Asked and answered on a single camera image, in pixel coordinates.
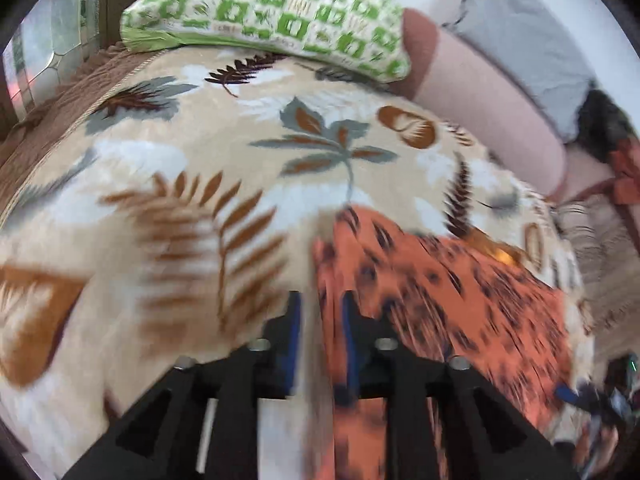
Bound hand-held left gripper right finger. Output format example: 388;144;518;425
341;292;581;480

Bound beige leaf-print blanket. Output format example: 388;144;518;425
0;50;596;480

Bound striped beige sofa cushion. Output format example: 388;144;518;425
555;195;640;361

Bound grey pillow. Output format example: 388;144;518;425
442;0;601;143

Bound pink bolster pillow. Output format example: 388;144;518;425
395;8;568;196

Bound green patterned pillow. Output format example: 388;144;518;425
120;0;412;83

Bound orange floral garment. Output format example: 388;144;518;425
312;205;576;480

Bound brown fringed blanket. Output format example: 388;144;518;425
0;42;151;211

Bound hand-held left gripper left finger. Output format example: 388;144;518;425
62;290;303;480

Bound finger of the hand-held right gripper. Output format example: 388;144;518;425
554;384;606;412

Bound rust orange cloth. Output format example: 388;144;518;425
607;137;640;206

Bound black fluffy cloth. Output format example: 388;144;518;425
575;90;640;163

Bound glass window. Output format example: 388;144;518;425
2;0;103;121

